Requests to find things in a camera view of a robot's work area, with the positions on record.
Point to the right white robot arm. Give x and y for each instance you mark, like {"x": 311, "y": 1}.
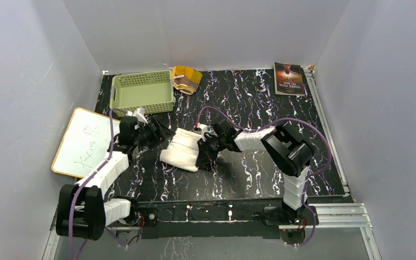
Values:
{"x": 289, "y": 152}

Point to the green plastic basket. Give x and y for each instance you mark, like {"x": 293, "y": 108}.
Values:
{"x": 152, "y": 91}

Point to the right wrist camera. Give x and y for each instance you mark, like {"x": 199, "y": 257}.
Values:
{"x": 202, "y": 130}

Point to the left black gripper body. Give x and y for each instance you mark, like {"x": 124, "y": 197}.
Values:
{"x": 146, "y": 136}

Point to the aluminium frame rail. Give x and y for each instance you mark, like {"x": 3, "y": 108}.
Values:
{"x": 268, "y": 212}

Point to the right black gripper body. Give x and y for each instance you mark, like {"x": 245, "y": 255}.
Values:
{"x": 220, "y": 145}

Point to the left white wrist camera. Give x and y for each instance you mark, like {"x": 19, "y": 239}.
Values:
{"x": 139, "y": 114}

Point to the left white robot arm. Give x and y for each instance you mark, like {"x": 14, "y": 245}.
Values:
{"x": 82, "y": 211}

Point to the white towel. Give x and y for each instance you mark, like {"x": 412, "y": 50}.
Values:
{"x": 182, "y": 151}

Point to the whiteboard with yellow frame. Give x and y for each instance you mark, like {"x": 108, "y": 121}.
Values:
{"x": 84, "y": 144}

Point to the yellow brown cloth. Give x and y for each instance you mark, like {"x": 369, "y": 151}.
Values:
{"x": 186, "y": 79}

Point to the book with dark cover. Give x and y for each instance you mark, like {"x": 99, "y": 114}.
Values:
{"x": 288, "y": 79}

